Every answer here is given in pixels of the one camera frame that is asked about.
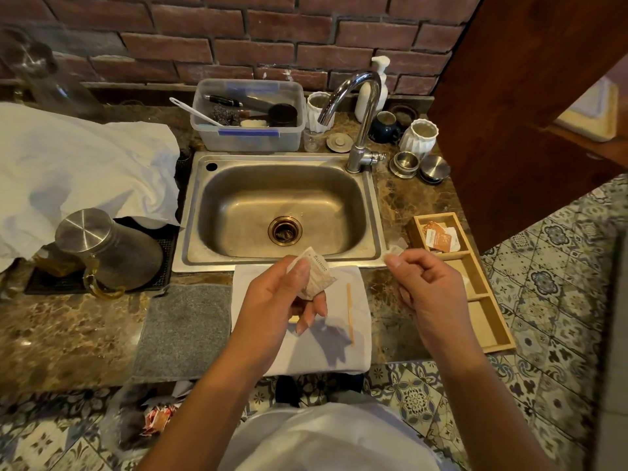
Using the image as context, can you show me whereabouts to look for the black round measuring cup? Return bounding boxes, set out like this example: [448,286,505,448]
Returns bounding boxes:
[248,103,299,129]

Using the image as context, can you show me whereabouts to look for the clear glass jar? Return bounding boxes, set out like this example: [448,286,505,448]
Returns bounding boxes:
[0,23,105,124]

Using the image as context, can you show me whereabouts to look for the brass sink drain strainer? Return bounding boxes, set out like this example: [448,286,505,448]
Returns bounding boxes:
[268,216,304,247]

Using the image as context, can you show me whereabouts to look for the person's left forearm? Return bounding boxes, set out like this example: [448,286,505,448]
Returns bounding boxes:
[136,337,286,471]

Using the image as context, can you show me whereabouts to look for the small steel cup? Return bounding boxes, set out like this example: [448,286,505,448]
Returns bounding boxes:
[389,150,421,180]

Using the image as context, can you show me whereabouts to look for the round steel lid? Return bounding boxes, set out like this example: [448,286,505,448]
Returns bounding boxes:
[419,154,451,185]

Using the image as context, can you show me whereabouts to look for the person's white apron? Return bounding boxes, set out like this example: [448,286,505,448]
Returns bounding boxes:
[218,401,463,471]

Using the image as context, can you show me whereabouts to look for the white box in cabinet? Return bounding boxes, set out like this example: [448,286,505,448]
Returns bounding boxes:
[553,75,620,144]

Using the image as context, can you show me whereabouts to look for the orange white sachets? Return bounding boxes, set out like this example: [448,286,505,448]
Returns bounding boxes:
[421,220,462,253]

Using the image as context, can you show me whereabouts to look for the steel wool scourer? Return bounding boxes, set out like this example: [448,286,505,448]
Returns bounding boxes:
[210,103,241,127]

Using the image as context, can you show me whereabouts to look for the clear plastic container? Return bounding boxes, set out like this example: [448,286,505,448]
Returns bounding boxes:
[190,78,307,153]

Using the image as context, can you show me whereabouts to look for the glass jug with steel lid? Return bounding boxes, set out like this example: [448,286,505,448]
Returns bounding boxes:
[33,208,165,298]

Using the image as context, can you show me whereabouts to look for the large white cloth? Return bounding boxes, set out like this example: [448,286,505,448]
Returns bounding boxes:
[0,102,182,273]

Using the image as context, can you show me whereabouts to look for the metal sink plug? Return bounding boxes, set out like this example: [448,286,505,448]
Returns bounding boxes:
[326,131,354,154]

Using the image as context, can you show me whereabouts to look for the stainless steel sink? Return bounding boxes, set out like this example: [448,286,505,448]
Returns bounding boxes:
[172,151,391,273]

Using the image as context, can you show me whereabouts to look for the black rubber drip mat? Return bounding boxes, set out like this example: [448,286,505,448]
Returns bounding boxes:
[24,217,180,296]

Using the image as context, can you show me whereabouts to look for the white folded towel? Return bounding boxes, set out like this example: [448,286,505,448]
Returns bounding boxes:
[230,263,373,377]

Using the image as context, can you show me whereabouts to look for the dark blue mug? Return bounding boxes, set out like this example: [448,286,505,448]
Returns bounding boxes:
[368,110,401,146]

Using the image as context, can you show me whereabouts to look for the beige paper sachet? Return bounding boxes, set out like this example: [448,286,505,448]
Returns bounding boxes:
[288,247,338,301]

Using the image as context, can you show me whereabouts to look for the white plastic spoon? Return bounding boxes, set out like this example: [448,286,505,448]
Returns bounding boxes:
[169,96,227,128]

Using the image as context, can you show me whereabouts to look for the person's left hand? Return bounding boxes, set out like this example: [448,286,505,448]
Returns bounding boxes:
[235,256,329,372]

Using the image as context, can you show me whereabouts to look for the chrome faucet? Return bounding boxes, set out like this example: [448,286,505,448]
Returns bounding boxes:
[317,70,388,175]

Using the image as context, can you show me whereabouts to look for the white pump soap bottle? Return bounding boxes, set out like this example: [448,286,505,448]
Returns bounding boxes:
[354,55,392,124]

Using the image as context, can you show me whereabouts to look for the person's right forearm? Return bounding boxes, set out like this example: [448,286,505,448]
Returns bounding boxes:
[431,349,559,471]

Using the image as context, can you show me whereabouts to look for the person's right hand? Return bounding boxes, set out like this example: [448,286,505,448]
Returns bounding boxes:
[385,248,485,369]

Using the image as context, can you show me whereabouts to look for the white ribbed ceramic cup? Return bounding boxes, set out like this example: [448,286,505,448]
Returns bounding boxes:
[398,118,439,160]
[306,91,336,134]

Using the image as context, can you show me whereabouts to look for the brown wooden cabinet door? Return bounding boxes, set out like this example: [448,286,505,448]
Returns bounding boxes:
[426,0,628,253]

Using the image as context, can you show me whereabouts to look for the black handled tool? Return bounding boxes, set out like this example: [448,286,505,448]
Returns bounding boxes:
[203,94,244,109]

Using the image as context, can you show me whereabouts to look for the crumpled orange white wrappers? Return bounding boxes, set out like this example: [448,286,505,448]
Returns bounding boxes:
[141,404,178,437]

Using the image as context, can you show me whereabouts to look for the clear trash bag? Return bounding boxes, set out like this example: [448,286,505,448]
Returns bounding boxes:
[104,381,198,453]

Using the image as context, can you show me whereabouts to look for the grey absorbent mat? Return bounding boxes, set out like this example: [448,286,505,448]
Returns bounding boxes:
[131,283,234,384]

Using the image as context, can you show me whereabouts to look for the dark brown small bowl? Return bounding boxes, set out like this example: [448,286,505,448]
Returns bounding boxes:
[392,103,419,129]

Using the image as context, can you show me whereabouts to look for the wooden compartment tray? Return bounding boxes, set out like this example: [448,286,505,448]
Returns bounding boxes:
[406,212,517,355]

